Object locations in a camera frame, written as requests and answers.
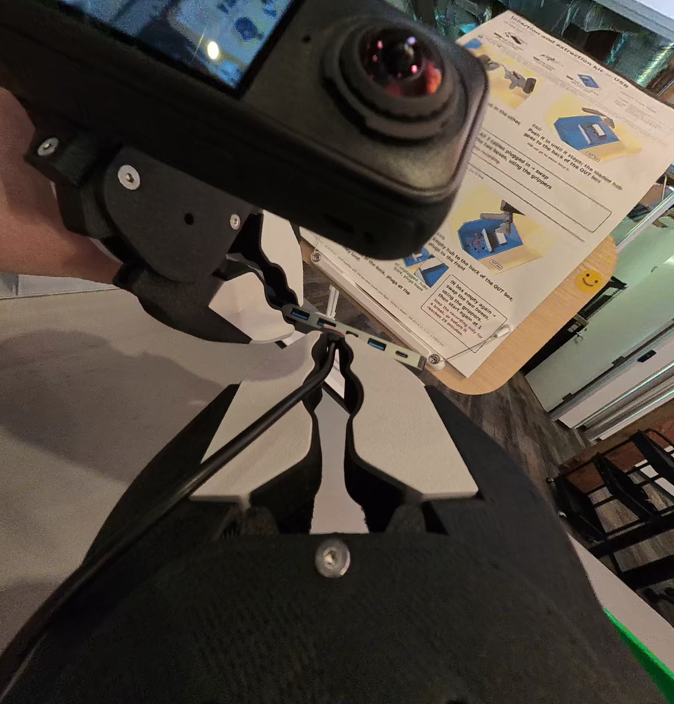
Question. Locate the grey usb hub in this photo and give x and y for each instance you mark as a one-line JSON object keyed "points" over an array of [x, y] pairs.
{"points": [[359, 336]]}

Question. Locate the black rolling cart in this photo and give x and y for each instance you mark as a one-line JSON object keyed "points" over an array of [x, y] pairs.
{"points": [[611, 473]]}

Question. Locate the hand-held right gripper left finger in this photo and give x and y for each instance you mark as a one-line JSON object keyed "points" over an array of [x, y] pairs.
{"points": [[276, 467]]}

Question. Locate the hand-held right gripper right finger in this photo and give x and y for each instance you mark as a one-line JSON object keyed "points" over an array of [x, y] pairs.
{"points": [[408, 440]]}

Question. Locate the person's left hand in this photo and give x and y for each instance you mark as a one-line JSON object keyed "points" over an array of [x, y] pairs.
{"points": [[18, 220]]}

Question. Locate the yellow smiley sticker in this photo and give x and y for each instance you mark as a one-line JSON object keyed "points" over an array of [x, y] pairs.
{"points": [[589, 280]]}

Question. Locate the printed instruction sheet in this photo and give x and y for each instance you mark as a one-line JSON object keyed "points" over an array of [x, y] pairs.
{"points": [[562, 165]]}

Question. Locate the green plastic bin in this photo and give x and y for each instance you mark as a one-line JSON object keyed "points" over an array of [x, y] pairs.
{"points": [[655, 671]]}

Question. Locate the metal stand bracket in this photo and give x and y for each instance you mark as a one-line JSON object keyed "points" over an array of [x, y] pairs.
{"points": [[332, 302]]}

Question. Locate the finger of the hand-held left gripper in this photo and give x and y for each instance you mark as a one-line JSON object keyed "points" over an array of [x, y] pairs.
{"points": [[249, 313], [284, 247]]}

